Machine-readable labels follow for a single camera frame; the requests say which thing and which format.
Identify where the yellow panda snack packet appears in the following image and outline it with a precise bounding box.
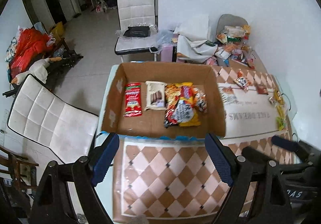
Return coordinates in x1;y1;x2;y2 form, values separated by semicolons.
234;76;250;92

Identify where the grey chair with snacks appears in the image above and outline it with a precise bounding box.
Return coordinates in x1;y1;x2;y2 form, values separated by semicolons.
216;14;248;42

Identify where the green candy packet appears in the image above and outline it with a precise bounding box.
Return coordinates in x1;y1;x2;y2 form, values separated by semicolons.
276;105;286;130

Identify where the yellow snack packet on mat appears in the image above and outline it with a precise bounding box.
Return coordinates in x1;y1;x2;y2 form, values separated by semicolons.
273;89;284;105

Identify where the small white wrapped candy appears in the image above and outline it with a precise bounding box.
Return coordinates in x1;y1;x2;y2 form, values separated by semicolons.
268;97;276;105

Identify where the yellow cheese noodle packet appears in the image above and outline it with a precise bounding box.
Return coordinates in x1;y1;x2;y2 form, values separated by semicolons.
171;85;201;127

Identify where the red snack packet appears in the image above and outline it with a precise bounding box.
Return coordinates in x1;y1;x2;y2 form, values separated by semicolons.
124;83;142;117

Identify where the wooden chair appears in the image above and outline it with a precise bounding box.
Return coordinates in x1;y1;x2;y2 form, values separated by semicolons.
1;146;39;191

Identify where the brown cardboard box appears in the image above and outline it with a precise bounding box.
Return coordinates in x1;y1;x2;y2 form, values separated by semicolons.
100;62;226;139

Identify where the orange noodle packet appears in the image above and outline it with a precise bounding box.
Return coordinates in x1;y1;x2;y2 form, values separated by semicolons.
164;82;207;128

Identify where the near white padded chair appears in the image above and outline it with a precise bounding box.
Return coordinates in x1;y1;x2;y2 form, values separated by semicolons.
7;74;99;164

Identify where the white padded chair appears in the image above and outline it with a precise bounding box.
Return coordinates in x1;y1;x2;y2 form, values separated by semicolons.
7;74;99;164
114;0;158;62

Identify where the white chocolate wafer packet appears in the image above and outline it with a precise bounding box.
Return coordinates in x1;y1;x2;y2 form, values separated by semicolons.
145;81;167;110

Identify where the white goose plush toy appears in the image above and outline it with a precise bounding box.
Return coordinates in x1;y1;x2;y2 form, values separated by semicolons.
11;57;62;85

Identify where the pink box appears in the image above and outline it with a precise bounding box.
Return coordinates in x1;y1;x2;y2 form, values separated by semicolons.
160;44;174;62

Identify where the pile of snack packets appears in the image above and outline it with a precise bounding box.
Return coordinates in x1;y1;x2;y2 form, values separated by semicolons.
205;24;255;70

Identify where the white cloth pile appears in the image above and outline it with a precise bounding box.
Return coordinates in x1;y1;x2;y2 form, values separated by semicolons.
174;14;218;63

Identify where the red plastic bag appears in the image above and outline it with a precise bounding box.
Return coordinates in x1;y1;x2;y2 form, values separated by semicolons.
9;28;54;79

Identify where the far white padded chair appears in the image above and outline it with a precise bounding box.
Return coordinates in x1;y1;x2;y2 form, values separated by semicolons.
114;0;158;62

